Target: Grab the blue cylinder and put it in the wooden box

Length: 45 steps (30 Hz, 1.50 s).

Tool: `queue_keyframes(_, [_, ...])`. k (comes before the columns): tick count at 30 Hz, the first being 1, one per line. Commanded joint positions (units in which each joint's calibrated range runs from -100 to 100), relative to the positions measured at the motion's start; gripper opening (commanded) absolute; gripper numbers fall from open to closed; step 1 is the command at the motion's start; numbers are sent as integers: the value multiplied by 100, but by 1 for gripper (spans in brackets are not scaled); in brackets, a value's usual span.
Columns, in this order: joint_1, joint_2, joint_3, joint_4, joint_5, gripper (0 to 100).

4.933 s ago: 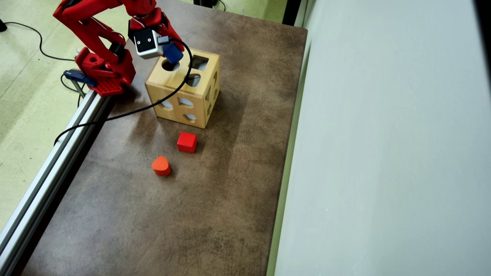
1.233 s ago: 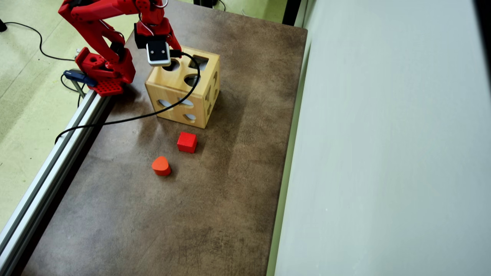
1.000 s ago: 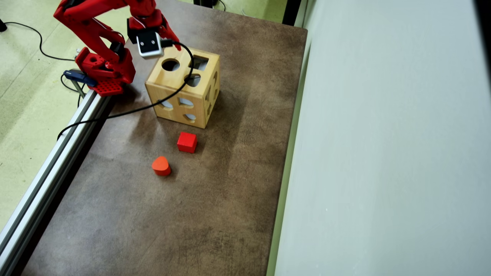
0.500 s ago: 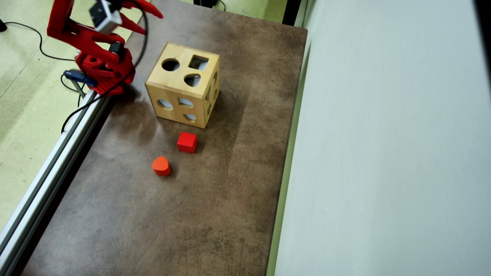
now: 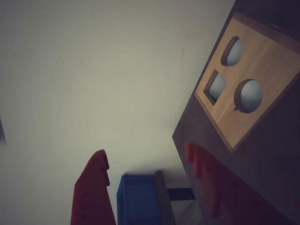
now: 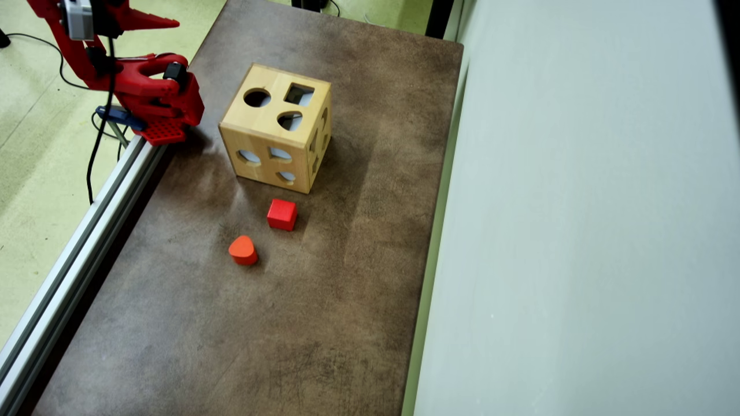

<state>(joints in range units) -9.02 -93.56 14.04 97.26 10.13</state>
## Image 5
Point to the dark grey cabinet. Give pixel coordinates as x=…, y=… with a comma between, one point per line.
x=2, y=131

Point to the blue ribbed plastic crate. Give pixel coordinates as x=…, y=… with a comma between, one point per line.
x=136, y=201

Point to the wooden shape sorter box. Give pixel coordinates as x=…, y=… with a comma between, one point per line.
x=262, y=65

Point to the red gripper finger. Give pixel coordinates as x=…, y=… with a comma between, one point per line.
x=91, y=192
x=227, y=197

